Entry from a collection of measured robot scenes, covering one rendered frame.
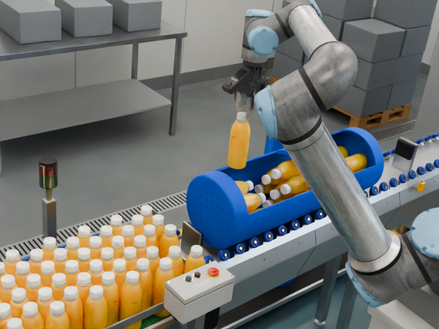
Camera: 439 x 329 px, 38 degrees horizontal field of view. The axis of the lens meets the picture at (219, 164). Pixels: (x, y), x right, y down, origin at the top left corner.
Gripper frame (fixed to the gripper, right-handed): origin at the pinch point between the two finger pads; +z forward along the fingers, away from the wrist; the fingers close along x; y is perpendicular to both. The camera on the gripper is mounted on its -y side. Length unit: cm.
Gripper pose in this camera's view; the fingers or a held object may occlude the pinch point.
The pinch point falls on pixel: (242, 115)
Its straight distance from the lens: 222.5
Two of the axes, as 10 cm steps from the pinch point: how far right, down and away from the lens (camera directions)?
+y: 7.6, -2.4, 6.1
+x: -6.4, -4.1, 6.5
